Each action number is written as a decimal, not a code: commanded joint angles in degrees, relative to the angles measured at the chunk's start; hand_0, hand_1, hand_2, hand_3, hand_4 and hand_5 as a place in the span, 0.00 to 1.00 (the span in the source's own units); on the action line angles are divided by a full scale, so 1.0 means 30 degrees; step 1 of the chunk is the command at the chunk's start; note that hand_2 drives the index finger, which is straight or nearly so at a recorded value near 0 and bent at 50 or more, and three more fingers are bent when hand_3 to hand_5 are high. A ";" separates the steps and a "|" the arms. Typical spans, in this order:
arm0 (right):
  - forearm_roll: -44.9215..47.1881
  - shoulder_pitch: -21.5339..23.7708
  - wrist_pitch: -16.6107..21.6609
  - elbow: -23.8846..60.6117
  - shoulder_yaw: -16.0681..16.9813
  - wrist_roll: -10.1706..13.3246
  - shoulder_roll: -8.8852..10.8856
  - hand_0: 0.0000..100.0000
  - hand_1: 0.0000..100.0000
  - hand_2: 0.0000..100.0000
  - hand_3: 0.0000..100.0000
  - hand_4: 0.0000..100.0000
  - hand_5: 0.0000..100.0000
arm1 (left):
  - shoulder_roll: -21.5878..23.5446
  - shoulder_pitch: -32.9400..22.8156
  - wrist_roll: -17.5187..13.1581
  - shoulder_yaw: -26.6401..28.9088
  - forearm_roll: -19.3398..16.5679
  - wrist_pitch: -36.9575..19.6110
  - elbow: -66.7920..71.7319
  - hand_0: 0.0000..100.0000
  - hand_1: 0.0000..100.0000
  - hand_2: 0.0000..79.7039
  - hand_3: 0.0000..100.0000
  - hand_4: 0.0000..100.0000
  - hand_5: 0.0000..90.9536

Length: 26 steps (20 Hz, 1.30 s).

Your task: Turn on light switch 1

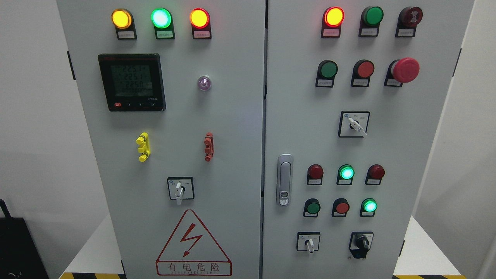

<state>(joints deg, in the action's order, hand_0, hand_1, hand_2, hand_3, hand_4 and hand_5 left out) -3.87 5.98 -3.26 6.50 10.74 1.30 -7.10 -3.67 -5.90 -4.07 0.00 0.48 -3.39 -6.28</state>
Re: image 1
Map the yellow plastic terminal clip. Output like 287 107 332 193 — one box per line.
135 132 151 162

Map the red push button lower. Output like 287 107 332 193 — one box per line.
331 198 350 217

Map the dark red indicator light left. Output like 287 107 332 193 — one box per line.
307 164 324 185

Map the small purple clear lamp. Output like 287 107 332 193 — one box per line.
197 75 212 91

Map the green lit indicator light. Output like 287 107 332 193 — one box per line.
336 164 355 185
150 7 175 40

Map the black bag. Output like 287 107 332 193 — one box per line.
0 199 48 279

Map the dark red indicator light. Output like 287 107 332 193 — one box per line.
307 164 324 185
365 164 386 185

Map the red push button upper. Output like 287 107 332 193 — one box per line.
350 59 374 87

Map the green indicator light top right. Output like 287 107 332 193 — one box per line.
358 6 384 37

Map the white platform with hazard stripes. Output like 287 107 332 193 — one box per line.
60 215 465 279

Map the red triangle electric warning sticker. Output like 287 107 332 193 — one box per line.
156 209 232 277

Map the black rotary knob switch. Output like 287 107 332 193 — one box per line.
349 231 374 258

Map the green push button upper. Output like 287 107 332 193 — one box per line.
315 60 338 87

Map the green lit indicator light middle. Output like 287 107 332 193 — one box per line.
336 164 355 185

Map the dark red indicator light right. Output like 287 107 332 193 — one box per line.
365 164 386 185

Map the red lit indicator light right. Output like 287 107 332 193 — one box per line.
321 6 345 38

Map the green lit push button lower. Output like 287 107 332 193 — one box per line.
360 198 377 217

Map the yellow indicator light top left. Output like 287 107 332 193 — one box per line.
111 9 137 40

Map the red plastic terminal clip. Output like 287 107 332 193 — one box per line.
204 132 214 162

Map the grey electrical control cabinet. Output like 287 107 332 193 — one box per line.
57 0 474 279

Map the white rotary selector switch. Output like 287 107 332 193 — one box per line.
167 177 195 205
338 111 370 138
296 231 320 254

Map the black digital power meter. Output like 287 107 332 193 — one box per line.
98 53 166 112

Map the red push button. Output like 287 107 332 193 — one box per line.
350 59 374 87
331 198 350 217

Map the red lit indicator light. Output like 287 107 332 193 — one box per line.
321 6 345 38
189 7 212 39

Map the red lit indicator light left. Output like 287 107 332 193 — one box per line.
189 7 212 39

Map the red mushroom emergency stop button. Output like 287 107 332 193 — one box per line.
384 58 420 87

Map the dark red buzzer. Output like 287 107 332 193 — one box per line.
395 6 423 38

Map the chrome cabinet door handle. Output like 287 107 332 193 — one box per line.
276 154 294 207

